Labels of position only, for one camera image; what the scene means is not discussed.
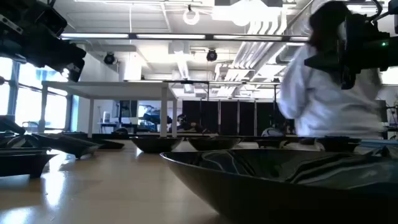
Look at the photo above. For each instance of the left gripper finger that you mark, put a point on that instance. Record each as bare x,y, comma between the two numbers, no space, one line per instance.
73,60

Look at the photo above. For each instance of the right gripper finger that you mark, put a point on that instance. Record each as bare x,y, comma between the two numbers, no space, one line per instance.
326,63

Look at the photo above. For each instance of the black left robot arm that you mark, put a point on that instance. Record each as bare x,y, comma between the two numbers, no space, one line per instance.
9,12

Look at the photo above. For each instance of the person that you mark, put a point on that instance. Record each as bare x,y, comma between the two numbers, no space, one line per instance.
323,109
182,119

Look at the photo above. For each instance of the white perforated metal shelf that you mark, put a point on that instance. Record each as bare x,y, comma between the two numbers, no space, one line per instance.
124,90

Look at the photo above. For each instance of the black monitor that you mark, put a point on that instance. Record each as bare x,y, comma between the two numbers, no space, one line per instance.
382,110
129,108

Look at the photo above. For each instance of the white and dark ball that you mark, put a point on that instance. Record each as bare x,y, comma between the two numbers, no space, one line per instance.
270,132

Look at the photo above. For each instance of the long linear ceiling light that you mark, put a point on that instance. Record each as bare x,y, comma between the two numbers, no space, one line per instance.
171,36

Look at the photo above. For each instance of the black room divider panels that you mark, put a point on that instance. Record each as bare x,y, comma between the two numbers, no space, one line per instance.
230,118

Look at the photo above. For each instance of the black hanging ceiling camera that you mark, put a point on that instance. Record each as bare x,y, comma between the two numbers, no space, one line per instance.
211,55
109,58

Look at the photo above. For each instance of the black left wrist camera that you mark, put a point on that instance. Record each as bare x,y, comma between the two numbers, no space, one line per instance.
46,17

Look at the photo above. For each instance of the black aluminium rig frame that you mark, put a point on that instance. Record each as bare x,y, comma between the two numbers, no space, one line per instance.
118,136

